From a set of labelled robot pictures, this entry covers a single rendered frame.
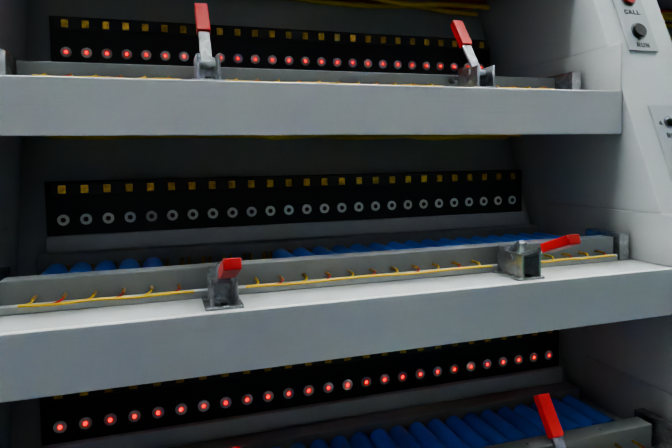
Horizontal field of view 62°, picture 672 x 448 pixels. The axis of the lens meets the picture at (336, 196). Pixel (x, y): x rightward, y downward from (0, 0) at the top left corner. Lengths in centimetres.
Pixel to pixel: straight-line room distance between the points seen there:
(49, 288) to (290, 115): 23
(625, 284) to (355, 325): 26
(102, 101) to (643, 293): 50
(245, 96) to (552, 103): 31
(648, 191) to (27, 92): 57
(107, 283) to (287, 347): 15
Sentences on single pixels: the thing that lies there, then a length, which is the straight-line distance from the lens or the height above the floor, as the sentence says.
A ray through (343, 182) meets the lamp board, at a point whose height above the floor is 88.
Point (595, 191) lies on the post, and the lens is 69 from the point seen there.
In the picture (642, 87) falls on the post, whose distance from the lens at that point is 69.
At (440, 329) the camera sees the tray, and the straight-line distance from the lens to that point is 48.
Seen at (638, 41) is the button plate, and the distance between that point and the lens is 72.
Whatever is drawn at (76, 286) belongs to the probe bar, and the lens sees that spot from 47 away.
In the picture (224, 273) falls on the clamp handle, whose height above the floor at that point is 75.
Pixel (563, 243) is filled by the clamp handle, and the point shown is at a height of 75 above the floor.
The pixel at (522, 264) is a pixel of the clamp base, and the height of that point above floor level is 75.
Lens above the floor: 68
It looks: 17 degrees up
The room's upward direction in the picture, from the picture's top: 8 degrees counter-clockwise
